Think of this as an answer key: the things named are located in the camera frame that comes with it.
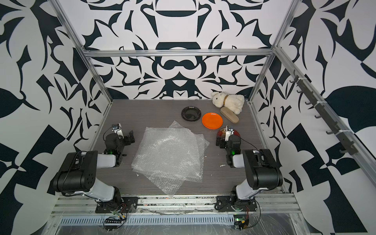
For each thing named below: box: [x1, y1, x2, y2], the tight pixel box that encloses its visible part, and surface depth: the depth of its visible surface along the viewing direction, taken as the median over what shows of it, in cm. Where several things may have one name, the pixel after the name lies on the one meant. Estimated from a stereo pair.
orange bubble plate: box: [201, 112, 224, 130], surface depth 108 cm
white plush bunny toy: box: [211, 91, 245, 115], surface depth 113 cm
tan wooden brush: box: [220, 106, 240, 124], surface depth 110 cm
